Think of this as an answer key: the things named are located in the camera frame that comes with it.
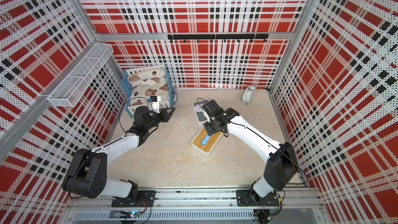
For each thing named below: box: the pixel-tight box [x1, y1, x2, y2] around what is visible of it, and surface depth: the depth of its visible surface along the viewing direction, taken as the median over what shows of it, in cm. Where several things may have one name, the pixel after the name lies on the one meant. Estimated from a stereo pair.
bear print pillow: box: [127, 67, 170, 106], surface depth 110 cm
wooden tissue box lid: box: [191, 125, 223, 154], surface depth 89 cm
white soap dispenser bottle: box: [241, 84, 257, 106], surface depth 107 cm
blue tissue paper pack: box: [201, 133, 211, 146], surface depth 90 cm
